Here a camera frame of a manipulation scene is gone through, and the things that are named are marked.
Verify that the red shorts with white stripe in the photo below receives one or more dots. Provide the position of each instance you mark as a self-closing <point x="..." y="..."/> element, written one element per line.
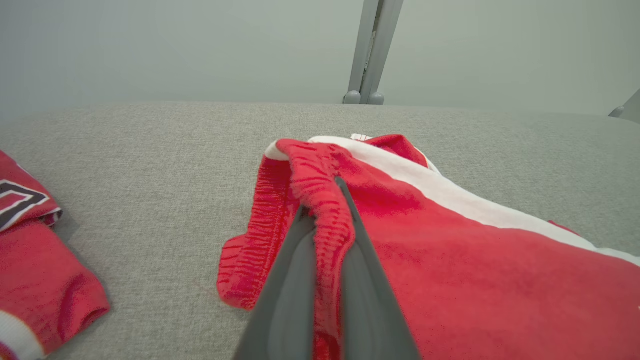
<point x="475" y="280"/>

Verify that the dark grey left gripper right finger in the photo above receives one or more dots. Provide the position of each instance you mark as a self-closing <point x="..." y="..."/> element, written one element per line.
<point x="370" y="310"/>

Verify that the grey fabric sofa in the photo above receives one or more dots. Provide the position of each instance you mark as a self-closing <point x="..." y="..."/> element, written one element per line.
<point x="165" y="175"/>

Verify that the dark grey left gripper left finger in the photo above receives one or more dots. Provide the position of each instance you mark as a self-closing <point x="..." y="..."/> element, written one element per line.
<point x="285" y="310"/>

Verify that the grey metal post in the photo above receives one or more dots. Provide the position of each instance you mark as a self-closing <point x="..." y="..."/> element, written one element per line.
<point x="631" y="111"/>
<point x="372" y="50"/>

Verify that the red basketball jersey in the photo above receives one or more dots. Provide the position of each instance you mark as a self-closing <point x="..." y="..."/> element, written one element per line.
<point x="40" y="280"/>

